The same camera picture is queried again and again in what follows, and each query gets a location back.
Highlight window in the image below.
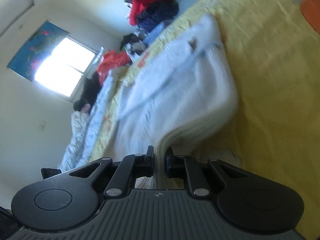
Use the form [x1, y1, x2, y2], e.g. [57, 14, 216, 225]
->
[32, 36, 99, 98]

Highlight yellow printed bed quilt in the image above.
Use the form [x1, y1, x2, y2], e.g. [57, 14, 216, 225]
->
[87, 0, 320, 233]

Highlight red jacket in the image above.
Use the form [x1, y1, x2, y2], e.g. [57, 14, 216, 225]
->
[129, 0, 174, 25]

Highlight white crumpled cloth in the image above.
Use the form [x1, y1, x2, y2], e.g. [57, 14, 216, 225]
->
[125, 42, 146, 58]

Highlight blue knit blanket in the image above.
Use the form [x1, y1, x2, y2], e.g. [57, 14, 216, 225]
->
[144, 22, 165, 44]

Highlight red plastic bag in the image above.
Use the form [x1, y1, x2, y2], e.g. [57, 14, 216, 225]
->
[96, 50, 132, 85]

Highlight white knit sweater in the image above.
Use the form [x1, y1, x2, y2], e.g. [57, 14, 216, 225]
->
[111, 14, 244, 190]

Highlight blue window blind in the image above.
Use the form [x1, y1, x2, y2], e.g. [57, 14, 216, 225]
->
[7, 21, 70, 82]

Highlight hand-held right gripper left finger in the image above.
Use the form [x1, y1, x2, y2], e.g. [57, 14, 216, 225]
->
[69, 145, 154, 198]

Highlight black cloth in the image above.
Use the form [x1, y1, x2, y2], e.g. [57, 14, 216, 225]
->
[120, 34, 143, 49]
[73, 71, 103, 112]

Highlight dark navy clothes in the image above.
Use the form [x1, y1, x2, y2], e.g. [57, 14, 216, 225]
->
[136, 0, 179, 30]

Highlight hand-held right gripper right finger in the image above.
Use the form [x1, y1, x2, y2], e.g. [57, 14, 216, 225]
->
[165, 147, 250, 197]

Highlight white printed quilt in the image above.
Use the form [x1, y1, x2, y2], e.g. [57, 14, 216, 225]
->
[57, 72, 115, 170]

